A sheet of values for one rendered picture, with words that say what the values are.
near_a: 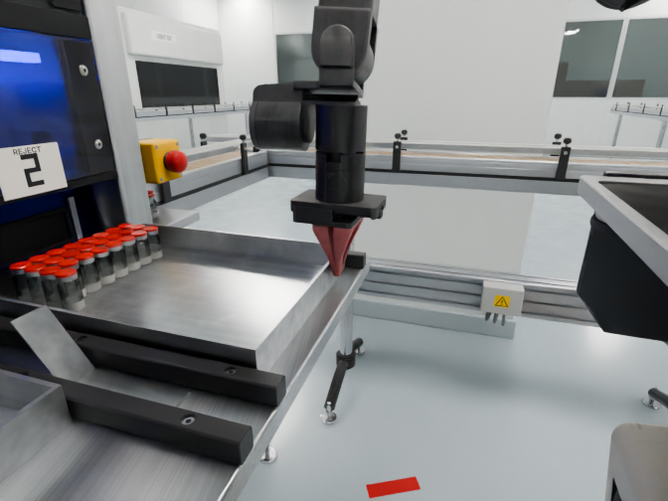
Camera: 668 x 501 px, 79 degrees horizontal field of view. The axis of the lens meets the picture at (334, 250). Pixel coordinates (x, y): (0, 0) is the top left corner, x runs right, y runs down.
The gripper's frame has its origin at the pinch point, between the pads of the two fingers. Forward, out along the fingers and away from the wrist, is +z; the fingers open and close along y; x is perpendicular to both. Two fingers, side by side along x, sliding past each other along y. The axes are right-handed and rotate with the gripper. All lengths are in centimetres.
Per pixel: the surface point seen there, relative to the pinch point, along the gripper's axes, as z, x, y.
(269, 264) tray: 2.3, -3.1, 11.1
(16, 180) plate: -10.1, 9.9, 38.1
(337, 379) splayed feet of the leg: 79, -75, 22
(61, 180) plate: -9.0, 4.1, 38.1
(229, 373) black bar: 0.6, 21.8, 2.5
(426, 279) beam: 38, -84, -6
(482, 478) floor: 90, -57, -31
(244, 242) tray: 0.2, -5.2, 16.2
